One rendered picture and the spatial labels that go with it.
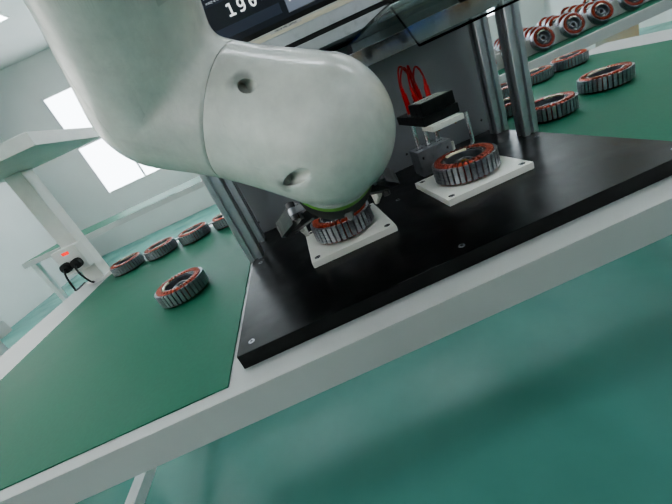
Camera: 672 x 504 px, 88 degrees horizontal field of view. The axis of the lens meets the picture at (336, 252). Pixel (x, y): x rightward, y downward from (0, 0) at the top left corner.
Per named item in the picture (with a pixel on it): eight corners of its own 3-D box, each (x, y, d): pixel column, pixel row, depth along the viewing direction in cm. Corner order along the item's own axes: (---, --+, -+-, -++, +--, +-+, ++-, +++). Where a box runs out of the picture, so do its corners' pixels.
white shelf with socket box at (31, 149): (140, 281, 102) (25, 131, 84) (27, 333, 103) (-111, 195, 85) (173, 241, 134) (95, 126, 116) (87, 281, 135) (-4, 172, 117)
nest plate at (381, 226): (398, 230, 56) (396, 224, 56) (314, 268, 57) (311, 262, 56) (374, 207, 70) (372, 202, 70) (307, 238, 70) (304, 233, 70)
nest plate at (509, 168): (534, 168, 56) (533, 161, 56) (450, 207, 56) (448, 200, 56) (484, 157, 70) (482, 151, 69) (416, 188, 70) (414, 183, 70)
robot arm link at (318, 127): (383, 204, 20) (424, 28, 21) (182, 159, 21) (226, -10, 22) (370, 231, 34) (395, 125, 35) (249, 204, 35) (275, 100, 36)
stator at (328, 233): (382, 225, 58) (374, 205, 56) (320, 253, 58) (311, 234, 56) (366, 208, 68) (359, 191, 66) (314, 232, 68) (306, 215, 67)
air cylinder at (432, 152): (456, 162, 74) (450, 137, 72) (424, 177, 74) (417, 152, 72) (446, 159, 79) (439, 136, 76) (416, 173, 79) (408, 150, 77)
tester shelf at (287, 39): (514, -42, 60) (510, -74, 58) (160, 123, 61) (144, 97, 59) (419, 20, 100) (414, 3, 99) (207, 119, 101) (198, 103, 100)
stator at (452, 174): (514, 165, 57) (510, 144, 56) (450, 193, 58) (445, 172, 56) (481, 156, 67) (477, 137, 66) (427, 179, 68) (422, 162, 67)
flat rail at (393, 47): (507, 2, 62) (504, -18, 61) (193, 147, 63) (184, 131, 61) (503, 4, 63) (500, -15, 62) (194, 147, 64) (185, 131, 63)
